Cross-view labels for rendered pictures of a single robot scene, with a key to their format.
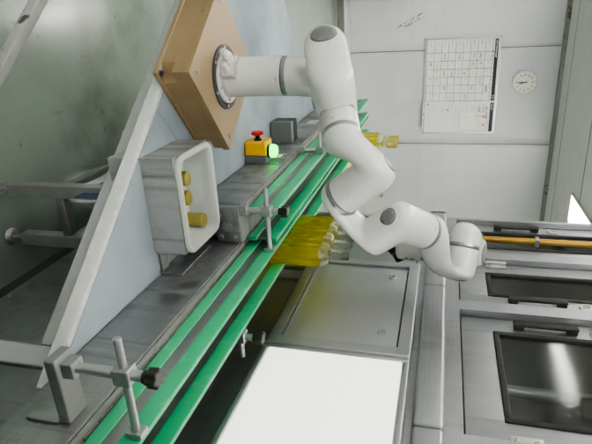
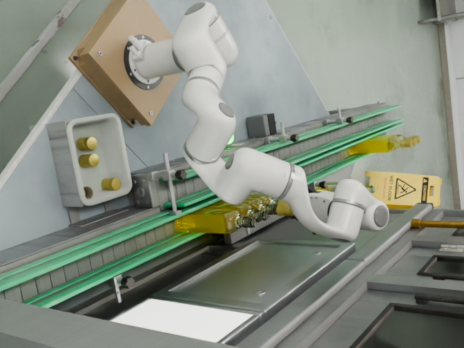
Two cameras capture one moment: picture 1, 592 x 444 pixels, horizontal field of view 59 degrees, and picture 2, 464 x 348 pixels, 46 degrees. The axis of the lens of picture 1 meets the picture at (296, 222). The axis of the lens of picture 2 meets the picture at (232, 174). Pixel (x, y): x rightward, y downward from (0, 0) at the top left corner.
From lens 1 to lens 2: 67 cm
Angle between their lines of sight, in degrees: 25
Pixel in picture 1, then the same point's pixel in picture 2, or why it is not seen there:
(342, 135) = (188, 88)
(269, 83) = (166, 60)
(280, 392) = not seen: hidden behind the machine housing
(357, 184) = (198, 130)
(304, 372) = (160, 317)
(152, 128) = (65, 101)
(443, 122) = not seen: outside the picture
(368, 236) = (218, 183)
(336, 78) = (186, 40)
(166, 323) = (31, 252)
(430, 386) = (262, 334)
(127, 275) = (24, 217)
